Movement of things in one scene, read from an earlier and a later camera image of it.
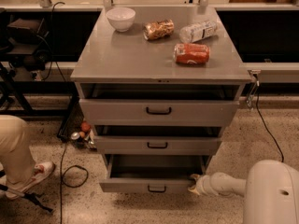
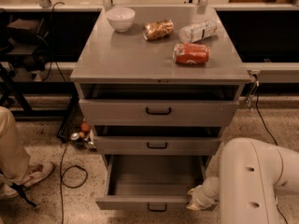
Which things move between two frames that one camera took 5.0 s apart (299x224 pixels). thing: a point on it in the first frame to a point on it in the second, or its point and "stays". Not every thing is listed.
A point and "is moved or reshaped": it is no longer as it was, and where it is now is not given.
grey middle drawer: (158, 146) stays
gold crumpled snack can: (158, 29) stays
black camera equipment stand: (22, 42) stays
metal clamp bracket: (253, 87) stays
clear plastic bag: (197, 31) stays
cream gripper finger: (195, 176) to (191, 191)
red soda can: (191, 53) stays
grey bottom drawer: (150, 173) is moved or reshaped
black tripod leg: (31, 196) to (21, 190)
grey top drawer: (159, 112) stays
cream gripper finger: (193, 189) to (192, 207)
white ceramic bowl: (121, 19) stays
